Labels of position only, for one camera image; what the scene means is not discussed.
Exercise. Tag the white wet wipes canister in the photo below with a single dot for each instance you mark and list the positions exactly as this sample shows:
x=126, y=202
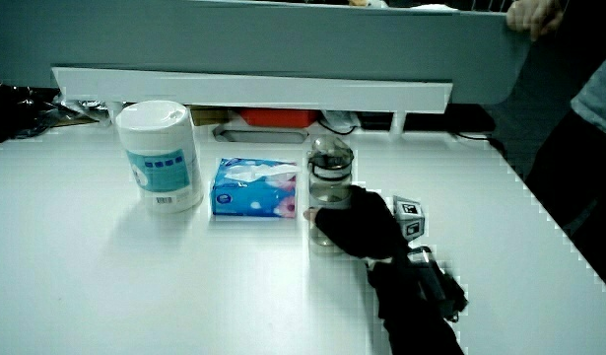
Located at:
x=160, y=158

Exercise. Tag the grey desk partition panel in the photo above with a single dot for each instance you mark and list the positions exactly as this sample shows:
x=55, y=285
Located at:
x=263, y=44

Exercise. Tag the clear bottle with black lid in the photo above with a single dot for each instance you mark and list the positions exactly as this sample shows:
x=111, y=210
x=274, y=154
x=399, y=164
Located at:
x=329, y=170

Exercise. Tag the red box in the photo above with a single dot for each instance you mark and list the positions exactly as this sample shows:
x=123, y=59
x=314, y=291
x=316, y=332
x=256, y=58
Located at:
x=279, y=117

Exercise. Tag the person's right hand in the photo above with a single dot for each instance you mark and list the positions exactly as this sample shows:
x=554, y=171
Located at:
x=361, y=224

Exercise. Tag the brown cardboard box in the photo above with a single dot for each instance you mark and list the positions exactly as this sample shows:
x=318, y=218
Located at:
x=210, y=116

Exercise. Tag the white shelf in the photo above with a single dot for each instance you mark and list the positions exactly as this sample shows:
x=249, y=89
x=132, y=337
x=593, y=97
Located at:
x=253, y=91

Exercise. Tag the black plastic bag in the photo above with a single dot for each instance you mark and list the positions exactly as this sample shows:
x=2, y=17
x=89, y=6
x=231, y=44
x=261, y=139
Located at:
x=17, y=113

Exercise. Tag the blue tissue box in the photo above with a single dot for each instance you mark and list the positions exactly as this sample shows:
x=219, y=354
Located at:
x=253, y=194

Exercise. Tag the white plastic bag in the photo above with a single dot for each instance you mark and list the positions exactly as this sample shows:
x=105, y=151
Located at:
x=341, y=118

